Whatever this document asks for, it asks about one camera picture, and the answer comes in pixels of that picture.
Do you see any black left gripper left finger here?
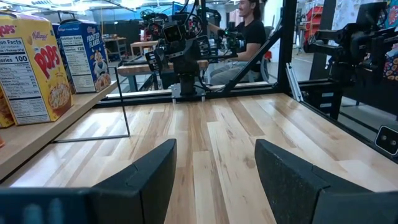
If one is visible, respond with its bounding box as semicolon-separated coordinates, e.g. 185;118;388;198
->
0;138;178;224

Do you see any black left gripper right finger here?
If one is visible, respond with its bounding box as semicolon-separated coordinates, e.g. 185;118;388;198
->
254;138;398;224

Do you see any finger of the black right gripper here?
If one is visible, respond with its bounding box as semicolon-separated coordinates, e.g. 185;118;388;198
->
185;37;203;63
154;47;171;73

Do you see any blue Frosted Flakes cereal box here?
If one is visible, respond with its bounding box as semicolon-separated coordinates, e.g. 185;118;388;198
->
52;19;112;94

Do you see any yellow Pops cereal box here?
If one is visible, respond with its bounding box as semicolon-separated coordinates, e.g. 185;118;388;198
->
0;83;16;129
0;11;75;126

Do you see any person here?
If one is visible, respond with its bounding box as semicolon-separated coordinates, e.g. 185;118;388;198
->
208;0;271;86

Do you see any red storage rack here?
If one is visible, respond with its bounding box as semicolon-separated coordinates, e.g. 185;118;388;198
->
303;6;321;41

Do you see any black equipment stand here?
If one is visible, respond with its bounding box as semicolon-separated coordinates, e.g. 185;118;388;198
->
303;1;398;122

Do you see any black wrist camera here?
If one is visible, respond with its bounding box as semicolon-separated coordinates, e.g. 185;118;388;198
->
162;23;184;43

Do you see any black aluminium rig frame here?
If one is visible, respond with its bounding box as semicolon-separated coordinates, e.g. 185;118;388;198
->
93;0;398;162

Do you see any black depth camera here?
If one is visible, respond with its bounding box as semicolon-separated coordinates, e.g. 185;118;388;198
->
374;124;398;156

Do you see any wooden shelf black metal frame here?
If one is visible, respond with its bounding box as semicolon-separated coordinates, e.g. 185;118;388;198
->
0;65;131;183

